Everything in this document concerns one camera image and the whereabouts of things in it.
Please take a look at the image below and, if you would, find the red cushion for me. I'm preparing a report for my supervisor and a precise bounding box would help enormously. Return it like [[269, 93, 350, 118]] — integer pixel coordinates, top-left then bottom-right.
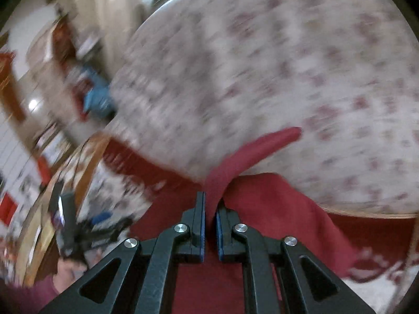
[[170, 127, 361, 314]]

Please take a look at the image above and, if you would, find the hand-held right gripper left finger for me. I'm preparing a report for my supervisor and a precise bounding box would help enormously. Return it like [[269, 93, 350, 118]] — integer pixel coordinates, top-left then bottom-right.
[[39, 191, 207, 314]]

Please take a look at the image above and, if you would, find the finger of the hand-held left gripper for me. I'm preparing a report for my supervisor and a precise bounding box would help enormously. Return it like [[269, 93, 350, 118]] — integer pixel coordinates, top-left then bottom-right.
[[88, 217, 135, 243], [77, 212, 113, 233]]

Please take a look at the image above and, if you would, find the curved wooden furniture frame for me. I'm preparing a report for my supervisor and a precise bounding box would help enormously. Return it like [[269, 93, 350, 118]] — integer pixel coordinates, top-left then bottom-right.
[[15, 133, 110, 287]]

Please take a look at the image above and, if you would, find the blue cloth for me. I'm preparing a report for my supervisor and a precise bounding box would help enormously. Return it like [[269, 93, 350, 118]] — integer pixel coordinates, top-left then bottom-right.
[[81, 66, 114, 119]]

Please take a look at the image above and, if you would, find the person's left hand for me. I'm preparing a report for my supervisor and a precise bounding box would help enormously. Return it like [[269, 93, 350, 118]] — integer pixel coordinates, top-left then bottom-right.
[[56, 258, 89, 292]]

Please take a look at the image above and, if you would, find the floral white pillow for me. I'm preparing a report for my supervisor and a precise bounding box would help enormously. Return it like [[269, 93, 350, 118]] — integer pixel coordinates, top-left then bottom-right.
[[105, 0, 419, 218]]

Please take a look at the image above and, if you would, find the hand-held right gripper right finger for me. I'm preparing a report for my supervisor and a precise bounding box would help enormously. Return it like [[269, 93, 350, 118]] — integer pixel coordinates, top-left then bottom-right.
[[214, 201, 377, 314]]

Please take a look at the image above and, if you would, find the red and white patterned blanket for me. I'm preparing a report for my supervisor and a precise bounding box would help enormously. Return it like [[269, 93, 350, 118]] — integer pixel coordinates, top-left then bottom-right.
[[98, 136, 418, 314]]

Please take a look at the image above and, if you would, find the beige curtain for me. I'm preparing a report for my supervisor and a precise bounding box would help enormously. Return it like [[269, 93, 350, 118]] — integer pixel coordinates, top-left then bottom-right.
[[56, 0, 154, 82]]

